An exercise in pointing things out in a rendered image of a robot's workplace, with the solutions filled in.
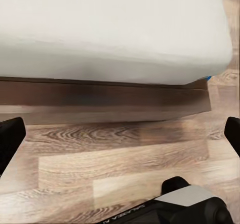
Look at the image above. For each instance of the bed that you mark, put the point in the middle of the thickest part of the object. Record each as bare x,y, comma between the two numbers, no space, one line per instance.
83,61

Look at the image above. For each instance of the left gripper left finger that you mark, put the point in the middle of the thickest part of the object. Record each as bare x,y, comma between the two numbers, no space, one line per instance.
12,133

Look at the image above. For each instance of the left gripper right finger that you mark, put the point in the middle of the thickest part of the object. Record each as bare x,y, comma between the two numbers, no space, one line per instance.
232,132

